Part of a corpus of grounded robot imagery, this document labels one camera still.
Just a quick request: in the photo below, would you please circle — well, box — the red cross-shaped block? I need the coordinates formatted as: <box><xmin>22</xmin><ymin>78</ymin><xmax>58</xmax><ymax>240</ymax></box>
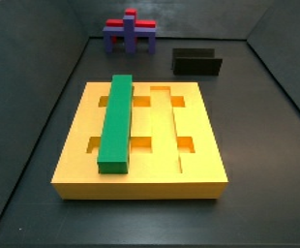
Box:
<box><xmin>104</xmin><ymin>8</ymin><xmax>156</xmax><ymax>42</ymax></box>

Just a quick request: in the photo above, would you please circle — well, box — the black angled bracket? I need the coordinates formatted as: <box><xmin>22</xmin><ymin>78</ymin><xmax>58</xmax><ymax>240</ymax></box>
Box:
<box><xmin>172</xmin><ymin>48</ymin><xmax>222</xmax><ymax>76</ymax></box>

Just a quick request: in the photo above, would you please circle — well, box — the purple cross-shaped block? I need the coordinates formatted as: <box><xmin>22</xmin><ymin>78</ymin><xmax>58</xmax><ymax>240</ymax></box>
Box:
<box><xmin>102</xmin><ymin>15</ymin><xmax>156</xmax><ymax>54</ymax></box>

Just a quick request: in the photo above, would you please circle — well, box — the green long block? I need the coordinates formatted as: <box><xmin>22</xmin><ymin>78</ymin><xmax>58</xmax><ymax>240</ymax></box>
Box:
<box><xmin>97</xmin><ymin>75</ymin><xmax>133</xmax><ymax>174</ymax></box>

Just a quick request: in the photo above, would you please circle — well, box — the yellow slotted board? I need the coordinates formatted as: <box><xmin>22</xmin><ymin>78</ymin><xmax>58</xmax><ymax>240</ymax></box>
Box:
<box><xmin>52</xmin><ymin>82</ymin><xmax>228</xmax><ymax>200</ymax></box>

